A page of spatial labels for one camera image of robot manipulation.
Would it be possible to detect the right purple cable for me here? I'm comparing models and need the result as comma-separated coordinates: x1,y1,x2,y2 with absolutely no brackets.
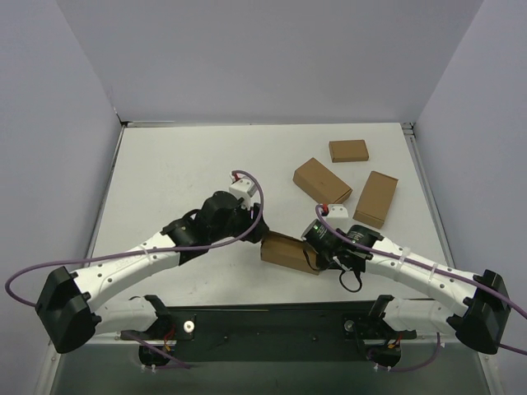
315,203,527,371

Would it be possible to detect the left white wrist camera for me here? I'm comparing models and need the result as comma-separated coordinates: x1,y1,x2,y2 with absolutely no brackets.
228,173,257,209

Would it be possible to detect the folded box far back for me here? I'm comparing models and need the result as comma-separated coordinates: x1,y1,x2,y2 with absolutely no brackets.
329,140,369,163

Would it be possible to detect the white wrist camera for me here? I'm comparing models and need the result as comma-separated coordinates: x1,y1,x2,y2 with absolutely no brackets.
228,173,257,209
321,204,349,229

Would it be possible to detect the folded box right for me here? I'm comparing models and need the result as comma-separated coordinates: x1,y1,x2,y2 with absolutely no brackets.
353,171,399,229

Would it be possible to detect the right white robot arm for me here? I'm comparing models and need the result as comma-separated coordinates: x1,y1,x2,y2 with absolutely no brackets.
301,220,511,355

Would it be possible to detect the folded box middle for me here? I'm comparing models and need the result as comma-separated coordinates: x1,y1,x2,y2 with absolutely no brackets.
292,157,352,205

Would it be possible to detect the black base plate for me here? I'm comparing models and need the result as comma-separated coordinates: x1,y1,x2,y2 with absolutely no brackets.
120,297,417,363

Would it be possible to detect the folded box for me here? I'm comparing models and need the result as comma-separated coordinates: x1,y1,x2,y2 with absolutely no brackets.
329,140,369,163
292,157,352,205
353,171,399,229

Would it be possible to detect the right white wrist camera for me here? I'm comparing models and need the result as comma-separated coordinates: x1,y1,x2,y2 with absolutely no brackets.
321,204,349,229

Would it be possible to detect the brown paper box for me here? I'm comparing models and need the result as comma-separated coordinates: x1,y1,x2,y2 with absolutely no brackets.
260,231,319,275

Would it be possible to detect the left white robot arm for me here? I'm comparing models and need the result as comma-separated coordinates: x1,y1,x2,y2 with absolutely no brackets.
35,191,268,354

